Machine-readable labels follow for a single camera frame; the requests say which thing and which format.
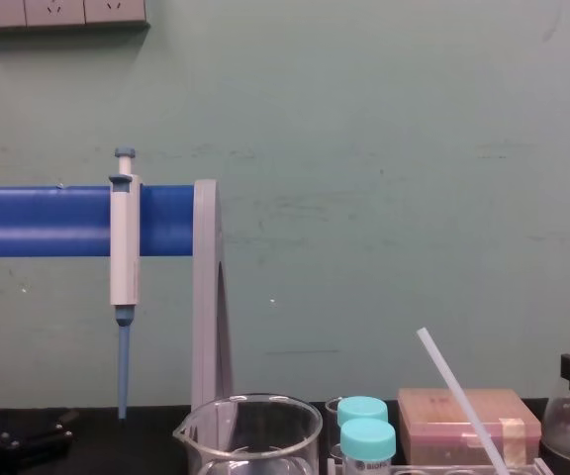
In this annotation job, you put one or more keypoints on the large clear glass beaker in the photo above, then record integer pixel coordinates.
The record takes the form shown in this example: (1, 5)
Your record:
(265, 435)

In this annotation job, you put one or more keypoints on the white and blue pipette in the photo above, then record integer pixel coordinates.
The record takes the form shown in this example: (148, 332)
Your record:
(124, 247)

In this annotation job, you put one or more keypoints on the beige tape strip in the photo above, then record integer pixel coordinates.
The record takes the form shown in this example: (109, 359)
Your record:
(512, 438)

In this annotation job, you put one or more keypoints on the pink and tan box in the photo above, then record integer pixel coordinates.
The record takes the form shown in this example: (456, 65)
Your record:
(433, 435)

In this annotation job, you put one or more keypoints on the small clear glass beaker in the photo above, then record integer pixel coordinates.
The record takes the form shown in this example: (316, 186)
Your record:
(332, 425)

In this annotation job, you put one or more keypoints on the teal capped sample tube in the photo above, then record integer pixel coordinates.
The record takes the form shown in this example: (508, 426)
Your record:
(362, 408)
(367, 443)

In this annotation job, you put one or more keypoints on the clear plastic tube rack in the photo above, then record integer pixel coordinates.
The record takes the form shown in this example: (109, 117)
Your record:
(527, 469)

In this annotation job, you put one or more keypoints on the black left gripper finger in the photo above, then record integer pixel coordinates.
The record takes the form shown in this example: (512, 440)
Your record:
(37, 435)

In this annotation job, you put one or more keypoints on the grey wall socket panel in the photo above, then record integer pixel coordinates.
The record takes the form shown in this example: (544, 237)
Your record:
(57, 12)

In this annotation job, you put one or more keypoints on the blue bar pipette stand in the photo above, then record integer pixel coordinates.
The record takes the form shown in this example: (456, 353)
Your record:
(37, 222)

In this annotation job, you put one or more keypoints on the white stirring rod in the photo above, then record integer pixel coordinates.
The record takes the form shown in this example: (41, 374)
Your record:
(455, 391)

